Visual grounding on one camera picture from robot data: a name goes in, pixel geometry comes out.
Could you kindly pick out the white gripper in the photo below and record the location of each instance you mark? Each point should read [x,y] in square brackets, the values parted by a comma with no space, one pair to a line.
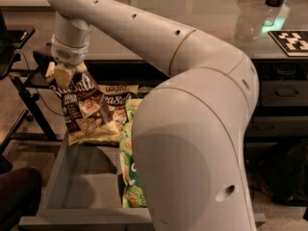
[69,54]

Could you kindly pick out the brown sea salt bag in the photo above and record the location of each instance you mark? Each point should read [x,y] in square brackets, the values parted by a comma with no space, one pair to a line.
[116,97]
[86,114]

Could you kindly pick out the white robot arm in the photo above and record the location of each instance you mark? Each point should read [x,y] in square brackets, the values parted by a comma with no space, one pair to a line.
[178,50]

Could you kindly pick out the open grey top drawer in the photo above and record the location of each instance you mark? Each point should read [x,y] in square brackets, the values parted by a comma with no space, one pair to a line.
[83,183]

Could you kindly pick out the front green dang bag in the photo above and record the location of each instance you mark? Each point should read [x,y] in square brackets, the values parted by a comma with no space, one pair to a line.
[132,196]

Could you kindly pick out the lower grey side drawer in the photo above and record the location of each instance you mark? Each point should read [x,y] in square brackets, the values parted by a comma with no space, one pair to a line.
[278,126]

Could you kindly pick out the grey closed side drawer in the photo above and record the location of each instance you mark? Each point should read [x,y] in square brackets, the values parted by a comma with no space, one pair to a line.
[283,93]

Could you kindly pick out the dark bag on floor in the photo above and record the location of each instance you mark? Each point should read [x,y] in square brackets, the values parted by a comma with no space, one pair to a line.
[282,173]

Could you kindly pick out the black desk stand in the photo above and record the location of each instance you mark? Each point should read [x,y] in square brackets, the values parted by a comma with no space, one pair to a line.
[27,81]

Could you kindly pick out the dark chair seat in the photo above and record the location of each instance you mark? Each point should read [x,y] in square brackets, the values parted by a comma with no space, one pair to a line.
[20,193]

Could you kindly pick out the black white fiducial marker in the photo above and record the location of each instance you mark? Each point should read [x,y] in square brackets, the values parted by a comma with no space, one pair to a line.
[294,43]

